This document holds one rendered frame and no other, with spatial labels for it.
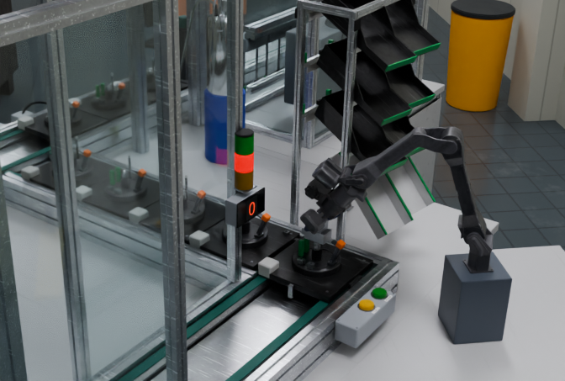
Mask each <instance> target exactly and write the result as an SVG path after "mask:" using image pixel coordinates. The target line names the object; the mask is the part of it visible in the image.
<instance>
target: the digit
mask: <svg viewBox="0 0 565 381"><path fill-rule="evenodd" d="M256 214H257V195H256V196H254V197H252V198H250V199H249V200H247V201H246V221H247V220H249V219H250V218H252V217H253V216H255V215H256Z"/></svg>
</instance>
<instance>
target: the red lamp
mask: <svg viewBox="0 0 565 381"><path fill-rule="evenodd" d="M253 169H254V152H253V153H252V154H250V155H248V156H241V155H238V154H236V153H235V170H236V171H237V172H241V173H248V172H252V171H253Z"/></svg>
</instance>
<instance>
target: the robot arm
mask: <svg viewBox="0 0 565 381"><path fill-rule="evenodd" d="M418 147H422V148H425V149H427V150H429V151H433V152H438V153H441V154H442V155H443V158H444V160H445V161H446V163H447V164H448V166H449V167H450V168H451V169H450V170H451V174H452V178H453V181H454V184H455V188H456V192H457V197H458V200H459V204H460V207H461V210H462V214H460V215H459V218H458V223H457V226H458V229H459V230H460V232H461V239H462V238H463V240H464V241H465V243H466V244H468V245H469V254H468V259H464V260H463V262H464V264H465V266H466V267H467V269H468V271H469V272H470V273H492V272H493V271H494V270H493V269H492V267H491V266H490V264H489V262H490V256H491V251H492V249H493V238H494V234H493V233H492V232H491V231H490V230H489V229H488V228H487V225H486V222H485V220H484V218H483V216H482V214H481V212H480V211H479V210H478V208H477V205H476V202H475V198H474V195H473V190H472V186H471V183H470V179H469V176H468V172H467V166H466V162H465V153H464V135H463V133H462V131H461V130H460V129H458V128H457V127H448V128H442V127H433V128H423V127H416V128H414V129H413V130H412V131H411V132H410V133H408V134H407V135H406V136H405V137H403V138H402V139H400V140H398V141H397V142H396V143H394V144H393V145H391V146H390V147H389V148H388V149H386V150H385V151H383V152H382V153H380V154H379V155H377V156H373V157H369V158H367V159H366V160H363V161H360V162H358V163H357V164H356V165H351V166H346V167H344V169H343V170H342V169H341V168H340V167H338V166H337V165H336V164H335V163H334V162H333V161H332V160H331V159H330V158H327V160H325V161H323V162H321V163H320V164H319V165H318V167H317V168H316V169H315V171H314V172H313V174H312V177H314V180H312V181H311V182H310V183H309V185H308V186H307V187H306V188H305V189H304V190H305V195H306V196H308V197H309V198H311V199H315V200H319V201H318V202H316V204H317V205H318V206H319V209H317V212H318V214H317V212H316V211H315V210H314V209H309V210H308V211H306V212H305V213H303V214H302V215H301V216H300V219H301V221H302V222H303V223H304V224H305V227H304V230H305V231H310V232H311V233H312V234H314V235H315V234H316V233H317V232H319V231H320V230H321V229H323V228H324V227H325V223H326V219H328V220H333V219H335V218H337V217H338V216H339V215H341V211H342V213H344V212H345V211H347V210H348V209H349V208H350V207H351V202H352V201H353V200H354V199H356V198H358V199H359V200H360V201H362V202H364V200H365V198H366V196H367V188H369V187H370V186H371V185H372V184H373V183H374V182H375V181H376V180H377V179H378V178H379V177H380V175H381V174H382V173H383V172H384V171H385V170H386V169H388V168H389V167H391V166H392V165H393V164H394V163H396V162H397V161H399V160H400V159H402V158H403V157H405V156H406V155H408V154H409V153H410V152H411V151H413V150H415V149H416V148H418ZM351 174H352V175H351ZM350 175H351V176H350ZM338 183H340V185H339V186H338V187H337V188H336V186H337V184H338ZM332 188H333V189H332ZM322 216H324V217H323V218H322Z"/></svg>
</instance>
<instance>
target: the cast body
mask: <svg viewBox="0 0 565 381"><path fill-rule="evenodd" d="M328 222H329V220H328V219H326V223H325V227H324V228H323V229H321V230H320V231H319V232H317V233H316V234H315V235H314V234H312V233H311V232H310V231H305V230H304V227H303V228H302V234H303V235H304V238H305V239H308V240H311V241H314V242H317V243H320V244H322V245H324V244H325V243H326V242H327V241H329V240H330V239H331V231H332V230H331V229H328Z"/></svg>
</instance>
